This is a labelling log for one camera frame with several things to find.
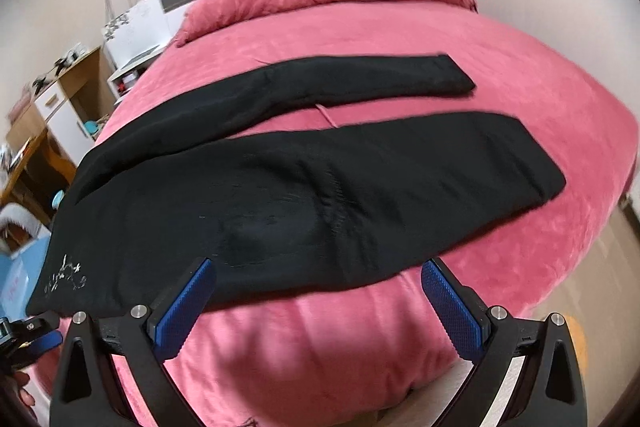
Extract black pants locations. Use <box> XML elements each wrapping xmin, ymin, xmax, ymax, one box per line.
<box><xmin>26</xmin><ymin>55</ymin><xmax>565</xmax><ymax>317</ymax></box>

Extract left hand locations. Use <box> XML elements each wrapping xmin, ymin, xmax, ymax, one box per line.
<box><xmin>12</xmin><ymin>371</ymin><xmax>36</xmax><ymax>410</ymax></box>

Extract wooden desk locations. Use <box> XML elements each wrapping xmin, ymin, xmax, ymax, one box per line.
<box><xmin>1</xmin><ymin>129</ymin><xmax>77</xmax><ymax>227</ymax></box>

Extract pink bed blanket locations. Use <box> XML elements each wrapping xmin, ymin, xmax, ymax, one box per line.
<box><xmin>29</xmin><ymin>0</ymin><xmax>640</xmax><ymax>427</ymax></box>

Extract teal lidded white bucket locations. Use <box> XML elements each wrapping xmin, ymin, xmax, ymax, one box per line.
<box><xmin>84</xmin><ymin>120</ymin><xmax>101</xmax><ymax>138</ymax></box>

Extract wooden white cabinet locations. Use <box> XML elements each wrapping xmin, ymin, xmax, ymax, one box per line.
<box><xmin>6</xmin><ymin>46</ymin><xmax>116</xmax><ymax>166</ymax></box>

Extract white grey nightstand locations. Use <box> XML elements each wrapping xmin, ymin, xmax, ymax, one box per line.
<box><xmin>106</xmin><ymin>46</ymin><xmax>166</xmax><ymax>104</ymax></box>

